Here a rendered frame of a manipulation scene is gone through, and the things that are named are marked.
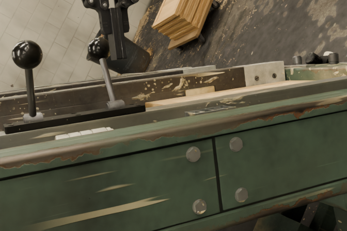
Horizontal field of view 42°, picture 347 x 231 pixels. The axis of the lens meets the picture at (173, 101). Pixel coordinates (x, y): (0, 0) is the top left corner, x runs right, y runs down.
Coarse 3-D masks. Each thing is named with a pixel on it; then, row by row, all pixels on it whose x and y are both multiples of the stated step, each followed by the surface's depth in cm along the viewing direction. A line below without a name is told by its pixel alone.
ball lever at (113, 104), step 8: (96, 40) 70; (104, 40) 71; (88, 48) 71; (96, 48) 70; (104, 48) 70; (96, 56) 70; (104, 56) 71; (104, 64) 70; (104, 72) 70; (112, 88) 69; (112, 96) 68; (112, 104) 67; (120, 104) 67
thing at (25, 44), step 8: (24, 40) 57; (16, 48) 56; (24, 48) 56; (32, 48) 56; (40, 48) 58; (16, 56) 56; (24, 56) 56; (32, 56) 56; (40, 56) 58; (16, 64) 57; (24, 64) 57; (32, 64) 57; (32, 72) 59; (32, 80) 60; (32, 88) 60; (32, 96) 61; (32, 104) 61; (32, 112) 62; (40, 112) 63; (24, 120) 62; (32, 120) 62; (40, 120) 63
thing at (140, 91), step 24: (192, 72) 117; (216, 72) 113; (240, 72) 116; (264, 72) 118; (24, 96) 95; (48, 96) 97; (72, 96) 99; (96, 96) 101; (120, 96) 103; (144, 96) 106; (168, 96) 108; (0, 120) 94
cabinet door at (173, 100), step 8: (288, 80) 120; (296, 80) 116; (304, 80) 114; (312, 80) 111; (240, 88) 113; (248, 88) 110; (256, 88) 110; (264, 88) 109; (184, 96) 109; (192, 96) 106; (200, 96) 105; (208, 96) 105; (152, 104) 101; (160, 104) 97
